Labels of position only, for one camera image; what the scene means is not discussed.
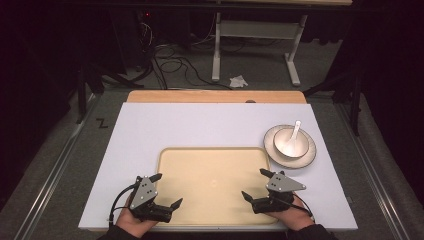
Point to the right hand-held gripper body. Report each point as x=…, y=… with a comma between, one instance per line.
x=282, y=185

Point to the crumpled white paper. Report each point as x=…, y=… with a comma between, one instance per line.
x=238, y=81

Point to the person's right hand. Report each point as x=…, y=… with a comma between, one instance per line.
x=296, y=218

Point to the white ceramic bowl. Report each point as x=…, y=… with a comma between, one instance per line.
x=283, y=140

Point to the beige plastic tray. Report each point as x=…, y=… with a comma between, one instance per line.
x=210, y=186

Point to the dark computer tower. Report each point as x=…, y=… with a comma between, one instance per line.
x=145, y=36

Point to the person's left hand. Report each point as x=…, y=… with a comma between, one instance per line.
x=131, y=225

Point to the metal floor rail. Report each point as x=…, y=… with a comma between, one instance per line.
x=50, y=176
x=376, y=176

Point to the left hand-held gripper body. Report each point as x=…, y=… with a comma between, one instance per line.
x=144, y=193

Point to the white dark-rimmed plate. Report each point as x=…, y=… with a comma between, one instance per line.
x=296, y=162

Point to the black metal stand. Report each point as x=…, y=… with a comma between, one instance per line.
x=83, y=93
x=356, y=100

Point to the white metal desk frame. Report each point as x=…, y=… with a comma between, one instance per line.
x=256, y=30

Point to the white table cover sheet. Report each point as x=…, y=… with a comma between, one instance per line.
x=186, y=126

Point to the white ceramic spoon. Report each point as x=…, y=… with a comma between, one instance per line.
x=294, y=133

